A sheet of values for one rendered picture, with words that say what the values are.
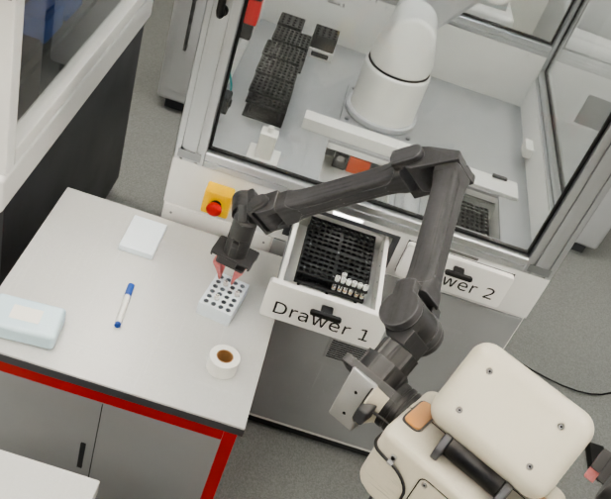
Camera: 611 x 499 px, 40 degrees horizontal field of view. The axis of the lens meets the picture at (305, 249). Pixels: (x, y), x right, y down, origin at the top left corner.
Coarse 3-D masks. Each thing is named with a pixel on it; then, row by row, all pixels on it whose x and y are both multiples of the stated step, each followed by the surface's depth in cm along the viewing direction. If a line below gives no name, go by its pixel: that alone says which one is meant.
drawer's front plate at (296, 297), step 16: (272, 288) 191; (288, 288) 190; (304, 288) 191; (272, 304) 194; (288, 304) 193; (304, 304) 192; (320, 304) 192; (336, 304) 191; (352, 304) 191; (288, 320) 196; (352, 320) 193; (368, 320) 192; (336, 336) 197; (352, 336) 196; (368, 336) 195
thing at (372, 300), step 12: (324, 216) 220; (300, 228) 222; (360, 228) 220; (288, 240) 211; (300, 240) 218; (360, 240) 223; (384, 240) 219; (288, 252) 204; (300, 252) 214; (384, 252) 214; (288, 264) 210; (372, 264) 219; (384, 264) 211; (288, 276) 206; (372, 276) 215; (312, 288) 205; (372, 288) 212; (348, 300) 206; (372, 300) 206
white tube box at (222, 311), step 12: (216, 276) 205; (228, 276) 206; (216, 288) 202; (228, 288) 203; (240, 288) 204; (204, 300) 199; (228, 300) 200; (240, 300) 201; (204, 312) 198; (216, 312) 197; (228, 312) 197; (228, 324) 198
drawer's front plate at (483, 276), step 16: (448, 256) 215; (400, 272) 220; (464, 272) 217; (480, 272) 216; (496, 272) 215; (448, 288) 221; (464, 288) 220; (480, 288) 219; (496, 288) 218; (496, 304) 222
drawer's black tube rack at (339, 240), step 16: (320, 224) 215; (336, 224) 217; (304, 240) 213; (320, 240) 215; (336, 240) 213; (352, 240) 214; (368, 240) 215; (304, 256) 203; (320, 256) 205; (336, 256) 207; (352, 256) 208; (368, 256) 210; (336, 272) 202; (352, 272) 204; (368, 272) 206; (320, 288) 202; (336, 288) 203
